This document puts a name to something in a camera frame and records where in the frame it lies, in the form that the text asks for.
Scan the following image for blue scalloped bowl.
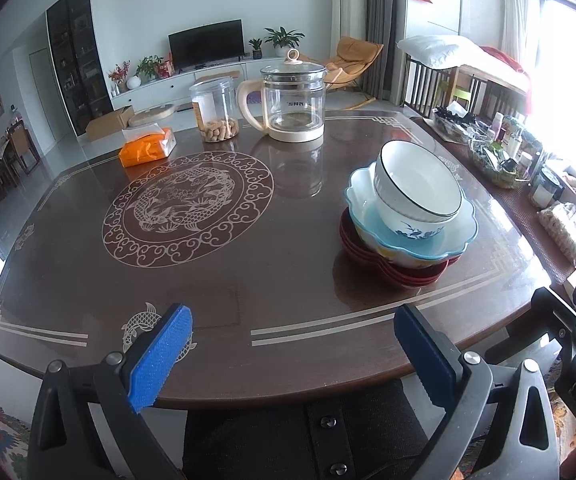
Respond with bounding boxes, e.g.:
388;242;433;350
344;162;479;269

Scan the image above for red flower-shaped plate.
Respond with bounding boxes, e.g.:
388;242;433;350
339;208;459;289

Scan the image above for white bowl blue flowers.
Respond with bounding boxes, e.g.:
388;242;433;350
375;197;446;240

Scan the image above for white ribbed bowl black rim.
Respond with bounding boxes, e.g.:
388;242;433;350
374;140;463;223

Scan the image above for floral tissue pack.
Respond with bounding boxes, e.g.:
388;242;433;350
538;202;576;266

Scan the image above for floral patterned rug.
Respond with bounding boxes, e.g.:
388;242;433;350
0;406;30;479

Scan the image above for glass jar dark lid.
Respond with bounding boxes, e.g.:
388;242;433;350
529;166;564;209

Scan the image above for orange tissue pack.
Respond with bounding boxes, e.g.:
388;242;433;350
119;124;176;168

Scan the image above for clear tray of bottles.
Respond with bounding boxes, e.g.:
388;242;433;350
468;112;546;190

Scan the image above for cardboard box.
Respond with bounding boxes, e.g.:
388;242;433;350
86;106;134;141

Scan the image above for dining chair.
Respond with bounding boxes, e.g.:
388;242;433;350
8;120;41;174

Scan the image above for clear plastic snack jar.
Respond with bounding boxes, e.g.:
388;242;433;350
189;76;239;143

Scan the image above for white tv cabinet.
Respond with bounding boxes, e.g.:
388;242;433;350
111;58;282;112

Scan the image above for dark wooden railing chair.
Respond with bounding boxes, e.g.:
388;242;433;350
400;54;530;122

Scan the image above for red flowers in vase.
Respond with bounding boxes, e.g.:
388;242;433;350
108;61;130;93

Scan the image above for white pillow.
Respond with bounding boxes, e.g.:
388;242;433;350
398;35;484;70

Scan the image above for orange lounge chair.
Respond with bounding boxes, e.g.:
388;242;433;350
299;36;384;112

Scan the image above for black television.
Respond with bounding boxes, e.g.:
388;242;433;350
169;20;245;70

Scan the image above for black display cabinet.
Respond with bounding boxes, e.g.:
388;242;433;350
46;0;112;136

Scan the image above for green potted plant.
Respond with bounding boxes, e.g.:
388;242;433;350
264;26;305;58

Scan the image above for covered standing air conditioner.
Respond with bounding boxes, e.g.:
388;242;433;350
330;0;367;55

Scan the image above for grey curtain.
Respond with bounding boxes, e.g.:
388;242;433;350
363;0;406;104

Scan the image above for glass kettle cream handle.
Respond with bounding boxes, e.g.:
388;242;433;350
236;48;327;143

